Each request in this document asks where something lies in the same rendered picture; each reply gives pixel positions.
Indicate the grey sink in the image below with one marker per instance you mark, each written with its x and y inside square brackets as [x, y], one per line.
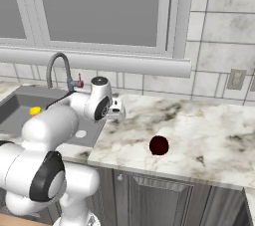
[16, 104]

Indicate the grey wall socket plate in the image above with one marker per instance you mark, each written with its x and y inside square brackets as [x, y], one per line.
[236, 79]
[253, 84]

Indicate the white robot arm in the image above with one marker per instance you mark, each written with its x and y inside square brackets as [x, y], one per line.
[46, 127]

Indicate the round grey cupboard knob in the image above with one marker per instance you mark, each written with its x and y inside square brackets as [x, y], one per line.
[120, 177]

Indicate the dark red mug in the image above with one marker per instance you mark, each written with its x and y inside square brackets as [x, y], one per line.
[158, 145]

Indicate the small yellow round object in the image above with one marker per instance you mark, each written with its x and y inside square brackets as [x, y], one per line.
[35, 111]

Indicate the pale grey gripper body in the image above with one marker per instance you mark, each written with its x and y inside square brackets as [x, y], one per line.
[117, 111]

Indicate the grey curved sink tap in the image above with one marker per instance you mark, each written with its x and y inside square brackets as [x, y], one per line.
[59, 58]

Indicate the dark grey cupboard door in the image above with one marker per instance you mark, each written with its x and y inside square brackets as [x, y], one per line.
[222, 208]
[109, 196]
[159, 203]

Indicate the grey framed window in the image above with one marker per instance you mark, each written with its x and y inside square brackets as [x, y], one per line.
[99, 7]

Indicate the grey window sill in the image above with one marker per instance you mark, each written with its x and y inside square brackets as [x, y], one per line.
[132, 64]

